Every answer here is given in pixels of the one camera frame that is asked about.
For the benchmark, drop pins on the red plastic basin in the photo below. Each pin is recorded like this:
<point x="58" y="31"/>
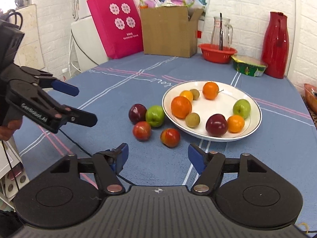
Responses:
<point x="212" y="53"/>

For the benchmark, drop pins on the orange patterned bowl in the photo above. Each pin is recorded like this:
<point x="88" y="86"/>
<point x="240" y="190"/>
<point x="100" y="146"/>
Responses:
<point x="310" y="96"/>

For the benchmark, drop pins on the pink shopping bag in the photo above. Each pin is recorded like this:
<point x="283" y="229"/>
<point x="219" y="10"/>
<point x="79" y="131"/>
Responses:
<point x="118" y="25"/>

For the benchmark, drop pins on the white appliance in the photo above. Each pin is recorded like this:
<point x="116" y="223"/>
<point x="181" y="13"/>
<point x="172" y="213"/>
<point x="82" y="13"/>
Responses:
<point x="88" y="46"/>

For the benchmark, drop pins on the blue striped tablecloth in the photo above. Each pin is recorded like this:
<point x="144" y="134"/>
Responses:
<point x="159" y="105"/>

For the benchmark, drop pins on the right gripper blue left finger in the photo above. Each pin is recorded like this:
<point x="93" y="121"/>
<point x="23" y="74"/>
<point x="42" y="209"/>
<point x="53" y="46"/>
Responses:
<point x="116" y="158"/>

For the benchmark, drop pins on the large orange mandarin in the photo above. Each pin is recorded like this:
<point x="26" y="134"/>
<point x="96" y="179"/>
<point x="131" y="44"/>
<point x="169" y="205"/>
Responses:
<point x="181" y="107"/>

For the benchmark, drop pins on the brown cardboard box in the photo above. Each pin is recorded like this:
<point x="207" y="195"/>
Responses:
<point x="170" y="31"/>

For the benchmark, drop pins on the small yellow-orange kumquat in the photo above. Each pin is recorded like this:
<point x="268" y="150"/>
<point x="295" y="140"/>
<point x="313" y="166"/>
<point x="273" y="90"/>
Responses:
<point x="187" y="94"/>

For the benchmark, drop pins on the glass pitcher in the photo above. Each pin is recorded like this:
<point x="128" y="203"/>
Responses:
<point x="227" y="32"/>

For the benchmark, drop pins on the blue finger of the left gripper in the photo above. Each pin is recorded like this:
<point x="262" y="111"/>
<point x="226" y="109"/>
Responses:
<point x="65" y="88"/>
<point x="77" y="116"/>

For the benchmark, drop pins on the black stirring stick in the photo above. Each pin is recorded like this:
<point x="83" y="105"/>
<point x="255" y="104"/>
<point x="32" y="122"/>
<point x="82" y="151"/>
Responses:
<point x="220" y="34"/>

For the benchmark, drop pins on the green apple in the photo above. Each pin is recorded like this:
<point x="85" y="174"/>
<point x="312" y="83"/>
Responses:
<point x="155" y="116"/>
<point x="242" y="108"/>

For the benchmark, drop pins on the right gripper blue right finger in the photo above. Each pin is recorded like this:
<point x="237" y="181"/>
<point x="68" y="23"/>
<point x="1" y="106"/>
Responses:
<point x="198" y="158"/>

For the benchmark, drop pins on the orange tangerine with stem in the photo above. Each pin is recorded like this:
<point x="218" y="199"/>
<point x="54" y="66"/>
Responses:
<point x="210" y="90"/>

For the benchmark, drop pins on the green instant noodle bowl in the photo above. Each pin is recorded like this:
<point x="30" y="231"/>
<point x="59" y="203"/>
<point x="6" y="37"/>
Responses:
<point x="248" y="65"/>

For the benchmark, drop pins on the person's left hand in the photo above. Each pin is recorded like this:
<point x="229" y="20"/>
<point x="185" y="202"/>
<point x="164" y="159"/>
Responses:
<point x="6" y="132"/>

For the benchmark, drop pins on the brown longan fruit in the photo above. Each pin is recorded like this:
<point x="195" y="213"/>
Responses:
<point x="192" y="120"/>
<point x="195" y="94"/>

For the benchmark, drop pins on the small orange kumquat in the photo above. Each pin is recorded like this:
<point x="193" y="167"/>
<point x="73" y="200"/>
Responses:
<point x="235" y="123"/>

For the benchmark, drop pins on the dark red plum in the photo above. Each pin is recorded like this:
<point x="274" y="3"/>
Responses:
<point x="216" y="125"/>

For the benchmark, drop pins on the red thermos jug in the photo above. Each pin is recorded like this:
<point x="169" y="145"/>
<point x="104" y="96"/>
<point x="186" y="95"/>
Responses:
<point x="276" y="45"/>

